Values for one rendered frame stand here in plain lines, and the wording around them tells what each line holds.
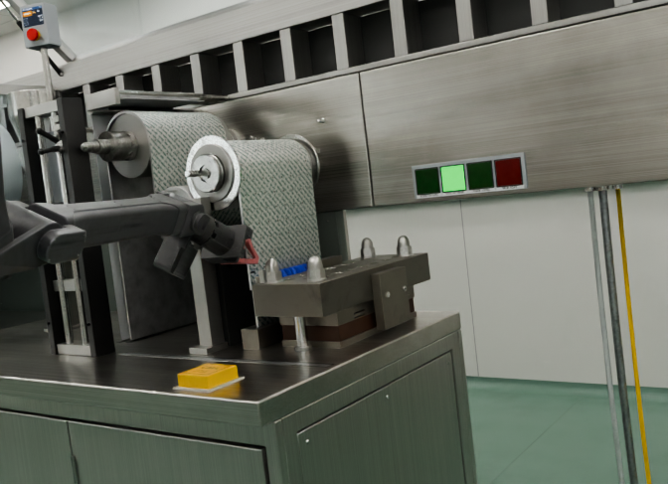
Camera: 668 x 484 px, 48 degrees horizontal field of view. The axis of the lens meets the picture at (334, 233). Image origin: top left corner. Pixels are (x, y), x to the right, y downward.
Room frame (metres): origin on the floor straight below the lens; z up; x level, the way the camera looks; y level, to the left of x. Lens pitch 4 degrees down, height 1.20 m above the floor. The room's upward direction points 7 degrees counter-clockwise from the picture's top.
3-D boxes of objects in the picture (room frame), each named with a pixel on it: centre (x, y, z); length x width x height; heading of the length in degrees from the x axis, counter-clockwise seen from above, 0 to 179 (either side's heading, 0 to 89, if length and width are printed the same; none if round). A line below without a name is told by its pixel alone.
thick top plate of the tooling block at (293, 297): (1.52, -0.02, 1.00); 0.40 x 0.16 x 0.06; 144
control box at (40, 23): (1.84, 0.65, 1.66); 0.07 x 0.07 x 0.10; 74
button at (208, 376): (1.21, 0.23, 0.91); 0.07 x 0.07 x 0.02; 54
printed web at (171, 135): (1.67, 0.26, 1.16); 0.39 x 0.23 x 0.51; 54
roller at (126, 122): (1.75, 0.35, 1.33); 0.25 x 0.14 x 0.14; 144
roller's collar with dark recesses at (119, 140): (1.62, 0.44, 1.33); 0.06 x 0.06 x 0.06; 54
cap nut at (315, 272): (1.36, 0.04, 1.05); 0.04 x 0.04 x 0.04
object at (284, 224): (1.56, 0.10, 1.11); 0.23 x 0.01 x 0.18; 144
